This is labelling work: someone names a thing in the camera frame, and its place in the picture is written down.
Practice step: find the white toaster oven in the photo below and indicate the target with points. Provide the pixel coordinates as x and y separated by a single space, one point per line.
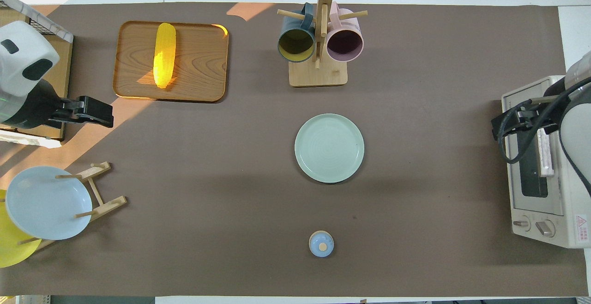
575 211

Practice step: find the wooden mug tree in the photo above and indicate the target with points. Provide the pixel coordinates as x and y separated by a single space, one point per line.
318 75

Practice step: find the light blue plate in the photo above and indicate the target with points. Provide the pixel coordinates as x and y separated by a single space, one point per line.
46 207

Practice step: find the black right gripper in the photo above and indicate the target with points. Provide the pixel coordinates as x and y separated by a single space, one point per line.
524 119

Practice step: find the yellow corn cob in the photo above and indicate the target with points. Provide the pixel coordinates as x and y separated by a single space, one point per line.
165 54

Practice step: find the small blue dome bell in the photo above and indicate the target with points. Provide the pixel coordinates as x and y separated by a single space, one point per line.
321 244

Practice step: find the wooden dish rack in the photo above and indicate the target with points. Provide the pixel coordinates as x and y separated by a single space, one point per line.
104 204

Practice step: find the pale green plate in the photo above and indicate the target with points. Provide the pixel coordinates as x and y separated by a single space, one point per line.
329 148

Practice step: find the brown table mat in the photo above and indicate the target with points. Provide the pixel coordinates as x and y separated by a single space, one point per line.
208 179

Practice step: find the wooden step shelf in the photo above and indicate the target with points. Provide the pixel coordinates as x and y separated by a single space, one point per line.
62 68

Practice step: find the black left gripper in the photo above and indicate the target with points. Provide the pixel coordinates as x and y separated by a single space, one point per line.
94 110

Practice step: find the yellow plate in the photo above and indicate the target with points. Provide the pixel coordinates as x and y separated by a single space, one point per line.
11 248

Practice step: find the dark blue mug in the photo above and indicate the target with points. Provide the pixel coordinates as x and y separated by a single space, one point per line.
295 45

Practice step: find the pink mug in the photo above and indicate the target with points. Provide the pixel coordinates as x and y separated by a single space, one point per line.
345 45

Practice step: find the wooden serving tray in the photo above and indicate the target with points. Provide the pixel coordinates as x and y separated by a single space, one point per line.
203 68

